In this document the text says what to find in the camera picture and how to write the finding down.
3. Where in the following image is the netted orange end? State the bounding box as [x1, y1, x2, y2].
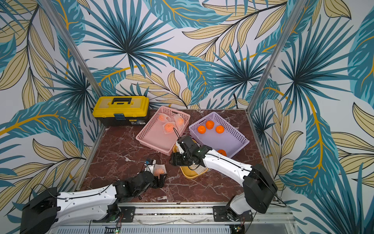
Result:
[153, 164, 167, 177]

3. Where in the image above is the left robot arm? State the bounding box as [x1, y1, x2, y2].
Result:
[19, 171, 167, 234]

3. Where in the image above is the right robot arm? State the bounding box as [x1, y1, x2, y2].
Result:
[169, 136, 278, 221]

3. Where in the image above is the purple perforated basket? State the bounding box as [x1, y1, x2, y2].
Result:
[189, 112, 249, 158]

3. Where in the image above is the pink perforated basket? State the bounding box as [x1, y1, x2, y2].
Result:
[135, 106, 191, 156]

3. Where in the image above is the yellow black toolbox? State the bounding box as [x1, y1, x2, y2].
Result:
[93, 96, 150, 127]

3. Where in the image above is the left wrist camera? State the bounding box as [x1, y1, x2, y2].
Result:
[144, 159, 157, 174]

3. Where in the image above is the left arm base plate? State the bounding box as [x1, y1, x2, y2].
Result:
[93, 205, 135, 223]

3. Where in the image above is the aluminium front rail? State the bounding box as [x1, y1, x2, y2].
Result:
[49, 202, 300, 234]

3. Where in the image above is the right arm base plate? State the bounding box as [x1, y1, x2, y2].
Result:
[212, 206, 255, 222]

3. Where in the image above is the right aluminium corner post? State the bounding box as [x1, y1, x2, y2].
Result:
[246, 0, 303, 113]

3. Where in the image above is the aluminium corner post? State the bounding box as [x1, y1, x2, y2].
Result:
[246, 0, 303, 113]
[39, 0, 103, 97]

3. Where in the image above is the left aluminium corner post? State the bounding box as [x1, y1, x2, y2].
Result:
[39, 0, 103, 97]

